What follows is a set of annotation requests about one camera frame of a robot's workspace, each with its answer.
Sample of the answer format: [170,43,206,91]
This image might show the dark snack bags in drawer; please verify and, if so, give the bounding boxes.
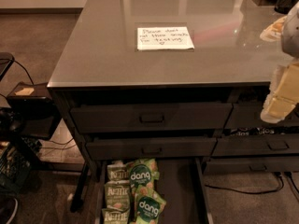
[225,126,299,136]

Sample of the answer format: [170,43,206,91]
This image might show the white handwritten paper note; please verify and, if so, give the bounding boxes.
[136,27,194,50]

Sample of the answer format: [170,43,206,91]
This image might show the kettle chip bag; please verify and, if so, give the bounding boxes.
[107,161,128,181]
[105,180,131,211]
[102,208,130,224]

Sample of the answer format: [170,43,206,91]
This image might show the top left drawer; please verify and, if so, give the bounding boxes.
[70,103,232,133]

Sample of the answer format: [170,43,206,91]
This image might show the open bottom left drawer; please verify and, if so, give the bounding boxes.
[94,158,214,224]

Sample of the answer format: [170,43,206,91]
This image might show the middle left drawer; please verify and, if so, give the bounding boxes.
[86,136,216,161]

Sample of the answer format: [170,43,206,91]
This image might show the bottom right drawer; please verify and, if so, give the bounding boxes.
[205,156,299,175]

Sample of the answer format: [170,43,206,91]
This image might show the black box with label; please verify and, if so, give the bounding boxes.
[7,82,61,140]

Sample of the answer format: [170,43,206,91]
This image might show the middle right drawer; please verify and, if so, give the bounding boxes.
[212,134,299,157]

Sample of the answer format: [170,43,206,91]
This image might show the dark cabinet with glass top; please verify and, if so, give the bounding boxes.
[46,0,299,213]

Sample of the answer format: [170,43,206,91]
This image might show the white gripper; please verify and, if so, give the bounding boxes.
[260,59,299,124]

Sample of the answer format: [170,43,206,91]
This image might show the front kettle chip bag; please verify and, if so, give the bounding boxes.
[102,208,130,224]

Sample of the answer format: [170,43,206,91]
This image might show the green dang chip bag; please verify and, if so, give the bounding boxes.
[130,185,166,224]
[126,159,160,195]

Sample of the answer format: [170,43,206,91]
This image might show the rear kettle chip bag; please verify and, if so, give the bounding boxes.
[107,161,128,181]

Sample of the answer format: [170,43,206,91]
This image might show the black floor cable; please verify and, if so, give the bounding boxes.
[205,171,299,203]

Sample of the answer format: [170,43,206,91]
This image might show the middle kettle chip bag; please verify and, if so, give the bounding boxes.
[105,180,131,211]

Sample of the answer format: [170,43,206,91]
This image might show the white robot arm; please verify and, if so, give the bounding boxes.
[260,2,299,123]

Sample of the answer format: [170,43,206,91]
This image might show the top right drawer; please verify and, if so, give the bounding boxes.
[225,103,299,129]

